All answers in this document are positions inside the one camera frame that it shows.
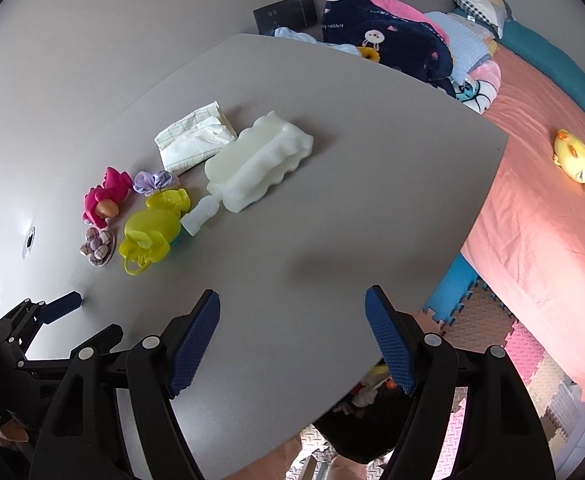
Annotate bin with black bag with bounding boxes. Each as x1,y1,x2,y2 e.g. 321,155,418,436
315,365,415,466

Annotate light blue cloth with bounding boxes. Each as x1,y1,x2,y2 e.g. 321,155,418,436
274,26,363,58

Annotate light blue folded blanket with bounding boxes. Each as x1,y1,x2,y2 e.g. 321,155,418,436
425,10,493,86

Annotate yellow-green plastic toy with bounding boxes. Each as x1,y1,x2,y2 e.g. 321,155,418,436
119,188,193,277

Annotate small white bottle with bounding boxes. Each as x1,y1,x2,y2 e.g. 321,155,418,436
181,195,220,236

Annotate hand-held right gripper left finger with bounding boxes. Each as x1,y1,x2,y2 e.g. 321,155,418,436
28,288,222,480

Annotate pink bed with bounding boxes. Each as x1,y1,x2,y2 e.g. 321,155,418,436
459,42,585,406

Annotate plaid flower hair tie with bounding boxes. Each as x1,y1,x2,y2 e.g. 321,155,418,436
80,226,118,267

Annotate purple flower hair tie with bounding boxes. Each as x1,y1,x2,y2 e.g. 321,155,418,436
132,170,174,196

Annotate pink fleece blanket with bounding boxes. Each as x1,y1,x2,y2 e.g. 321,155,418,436
367,0,450,43

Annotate black wall socket panel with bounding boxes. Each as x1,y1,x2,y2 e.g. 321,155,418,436
252,0,319,36

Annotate yellow plush toy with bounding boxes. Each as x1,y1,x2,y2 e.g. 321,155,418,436
552,129,585,196

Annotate pink plastic toy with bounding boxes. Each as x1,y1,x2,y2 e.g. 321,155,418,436
82,167,133,226

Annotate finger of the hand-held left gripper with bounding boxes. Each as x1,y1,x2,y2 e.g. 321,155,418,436
0,290,84,356
17,323,126,376

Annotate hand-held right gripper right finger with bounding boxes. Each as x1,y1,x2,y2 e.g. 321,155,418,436
365,285,558,480

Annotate teal pillow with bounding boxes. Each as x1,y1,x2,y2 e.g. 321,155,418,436
502,15,585,141

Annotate navy printed blanket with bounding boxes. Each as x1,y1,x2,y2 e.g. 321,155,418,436
321,0,458,98

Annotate foam floor mat tiles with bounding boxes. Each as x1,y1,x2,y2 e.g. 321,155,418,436
287,255,585,480

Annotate white fluffy cloth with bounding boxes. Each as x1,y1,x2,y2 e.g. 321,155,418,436
204,110,314,213

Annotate pink cartoon blanket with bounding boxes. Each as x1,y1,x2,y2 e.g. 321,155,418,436
455,60,502,115

